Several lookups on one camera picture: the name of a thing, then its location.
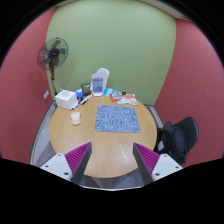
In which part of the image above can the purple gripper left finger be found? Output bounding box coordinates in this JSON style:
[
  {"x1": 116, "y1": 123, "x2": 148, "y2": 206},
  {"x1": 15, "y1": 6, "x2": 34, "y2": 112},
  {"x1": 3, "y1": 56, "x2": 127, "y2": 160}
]
[{"x1": 65, "y1": 142, "x2": 92, "y2": 185}]

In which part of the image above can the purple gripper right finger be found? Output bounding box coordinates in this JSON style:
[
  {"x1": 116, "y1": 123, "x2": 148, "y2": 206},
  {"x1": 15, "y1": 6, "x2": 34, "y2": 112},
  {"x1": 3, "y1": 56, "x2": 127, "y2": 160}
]
[{"x1": 133, "y1": 143, "x2": 159, "y2": 185}]

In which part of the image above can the blue patterned mouse pad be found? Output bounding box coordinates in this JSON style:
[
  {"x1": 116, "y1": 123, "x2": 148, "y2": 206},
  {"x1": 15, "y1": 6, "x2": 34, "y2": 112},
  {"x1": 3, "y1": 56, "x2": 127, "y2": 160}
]
[{"x1": 95, "y1": 105, "x2": 140, "y2": 133}]

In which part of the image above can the round wooden table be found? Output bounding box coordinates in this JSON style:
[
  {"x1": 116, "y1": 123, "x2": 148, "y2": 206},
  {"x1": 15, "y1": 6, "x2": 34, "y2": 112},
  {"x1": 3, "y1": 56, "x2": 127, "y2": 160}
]
[{"x1": 49, "y1": 96, "x2": 157, "y2": 178}]

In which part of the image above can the black chair with bag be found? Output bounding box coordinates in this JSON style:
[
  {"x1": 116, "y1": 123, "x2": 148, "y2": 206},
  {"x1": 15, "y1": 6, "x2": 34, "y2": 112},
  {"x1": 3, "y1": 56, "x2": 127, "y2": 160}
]
[{"x1": 154, "y1": 117, "x2": 199, "y2": 164}]

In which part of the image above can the white tissue box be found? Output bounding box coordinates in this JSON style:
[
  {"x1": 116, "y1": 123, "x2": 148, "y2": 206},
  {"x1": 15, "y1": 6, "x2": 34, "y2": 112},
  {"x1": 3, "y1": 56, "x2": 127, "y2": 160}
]
[{"x1": 55, "y1": 90, "x2": 77, "y2": 110}]

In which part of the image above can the white red snack packet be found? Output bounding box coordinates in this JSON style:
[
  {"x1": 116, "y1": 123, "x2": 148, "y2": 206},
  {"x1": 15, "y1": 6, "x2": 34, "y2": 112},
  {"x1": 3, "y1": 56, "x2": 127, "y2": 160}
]
[{"x1": 118, "y1": 94, "x2": 138, "y2": 106}]

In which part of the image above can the black red marker pen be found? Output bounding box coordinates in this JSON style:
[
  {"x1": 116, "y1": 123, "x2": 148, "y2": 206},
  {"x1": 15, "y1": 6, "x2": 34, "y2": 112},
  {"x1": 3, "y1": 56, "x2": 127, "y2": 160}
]
[{"x1": 80, "y1": 94, "x2": 92, "y2": 105}]

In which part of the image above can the blue small box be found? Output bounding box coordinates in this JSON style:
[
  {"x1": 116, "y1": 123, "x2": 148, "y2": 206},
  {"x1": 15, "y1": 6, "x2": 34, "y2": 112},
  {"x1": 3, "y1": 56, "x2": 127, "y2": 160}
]
[{"x1": 75, "y1": 91, "x2": 84, "y2": 99}]

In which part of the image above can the orange snack packet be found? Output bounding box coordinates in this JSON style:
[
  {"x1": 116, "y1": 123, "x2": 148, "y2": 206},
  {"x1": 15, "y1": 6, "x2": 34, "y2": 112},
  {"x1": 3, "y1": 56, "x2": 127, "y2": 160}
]
[{"x1": 110, "y1": 92, "x2": 122, "y2": 102}]

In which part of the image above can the dark glass cup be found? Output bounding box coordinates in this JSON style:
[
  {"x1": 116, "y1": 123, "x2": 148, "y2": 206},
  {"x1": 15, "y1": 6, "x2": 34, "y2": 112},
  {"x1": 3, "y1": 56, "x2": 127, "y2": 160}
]
[{"x1": 81, "y1": 83, "x2": 90, "y2": 95}]

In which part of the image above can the blue snack packet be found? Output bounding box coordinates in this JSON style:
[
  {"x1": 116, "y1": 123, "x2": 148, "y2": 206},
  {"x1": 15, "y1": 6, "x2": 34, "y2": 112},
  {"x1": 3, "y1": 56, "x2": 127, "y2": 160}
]
[{"x1": 103, "y1": 88, "x2": 115, "y2": 96}]

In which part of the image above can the white plastic jug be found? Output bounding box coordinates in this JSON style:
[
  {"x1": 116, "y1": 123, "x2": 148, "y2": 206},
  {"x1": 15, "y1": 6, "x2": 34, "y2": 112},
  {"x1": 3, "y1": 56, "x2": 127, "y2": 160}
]
[{"x1": 91, "y1": 68, "x2": 109, "y2": 96}]

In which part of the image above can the white wall socket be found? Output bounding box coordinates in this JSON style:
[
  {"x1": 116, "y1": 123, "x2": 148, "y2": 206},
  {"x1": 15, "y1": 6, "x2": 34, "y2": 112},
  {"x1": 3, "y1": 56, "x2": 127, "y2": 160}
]
[{"x1": 43, "y1": 90, "x2": 49, "y2": 99}]

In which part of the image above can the standing pedestal fan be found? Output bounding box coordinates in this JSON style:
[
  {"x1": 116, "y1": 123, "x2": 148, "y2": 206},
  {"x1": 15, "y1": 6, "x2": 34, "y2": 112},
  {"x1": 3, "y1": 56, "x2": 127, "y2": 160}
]
[{"x1": 37, "y1": 37, "x2": 69, "y2": 95}]

